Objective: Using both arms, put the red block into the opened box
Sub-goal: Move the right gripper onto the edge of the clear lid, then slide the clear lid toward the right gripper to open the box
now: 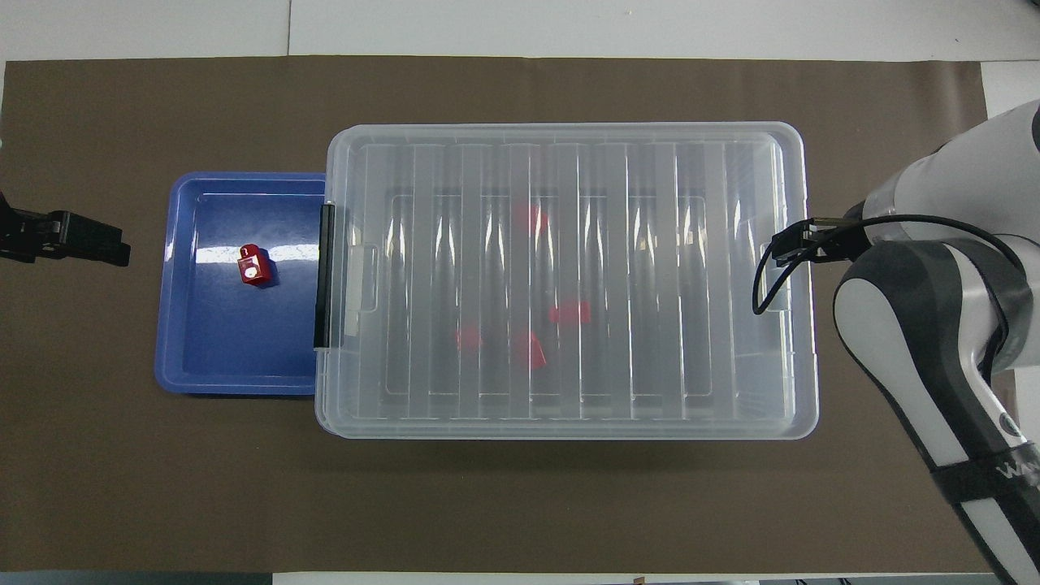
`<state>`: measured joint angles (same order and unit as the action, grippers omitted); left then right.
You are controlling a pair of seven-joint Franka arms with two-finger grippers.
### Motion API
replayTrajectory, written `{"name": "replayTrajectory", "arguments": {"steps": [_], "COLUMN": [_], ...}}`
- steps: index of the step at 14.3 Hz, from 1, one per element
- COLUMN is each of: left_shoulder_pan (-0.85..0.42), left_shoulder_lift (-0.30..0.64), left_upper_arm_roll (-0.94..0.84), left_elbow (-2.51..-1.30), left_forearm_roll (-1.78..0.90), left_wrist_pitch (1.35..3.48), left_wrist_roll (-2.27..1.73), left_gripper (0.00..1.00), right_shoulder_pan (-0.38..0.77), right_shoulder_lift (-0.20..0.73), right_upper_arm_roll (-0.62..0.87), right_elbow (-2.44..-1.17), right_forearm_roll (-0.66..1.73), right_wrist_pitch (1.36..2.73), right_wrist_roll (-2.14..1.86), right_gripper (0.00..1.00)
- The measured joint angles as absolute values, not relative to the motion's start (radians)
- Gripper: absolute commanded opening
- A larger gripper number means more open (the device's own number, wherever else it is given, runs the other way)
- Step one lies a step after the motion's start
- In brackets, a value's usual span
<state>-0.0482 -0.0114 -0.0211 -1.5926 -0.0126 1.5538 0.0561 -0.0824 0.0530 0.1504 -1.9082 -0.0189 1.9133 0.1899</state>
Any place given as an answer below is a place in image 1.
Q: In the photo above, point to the clear plastic box lid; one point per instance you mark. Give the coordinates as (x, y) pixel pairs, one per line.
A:
(569, 135)

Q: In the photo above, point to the red block with white dot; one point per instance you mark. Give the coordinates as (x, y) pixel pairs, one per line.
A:
(253, 266)

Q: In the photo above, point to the clear plastic storage box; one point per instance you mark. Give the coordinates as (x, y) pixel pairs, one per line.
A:
(455, 383)

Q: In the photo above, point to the blue plastic tray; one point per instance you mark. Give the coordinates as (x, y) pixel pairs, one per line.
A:
(227, 341)

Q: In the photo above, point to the black box latch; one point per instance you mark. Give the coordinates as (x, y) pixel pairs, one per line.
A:
(326, 276)

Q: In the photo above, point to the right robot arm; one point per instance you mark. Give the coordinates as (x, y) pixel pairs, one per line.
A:
(918, 341)

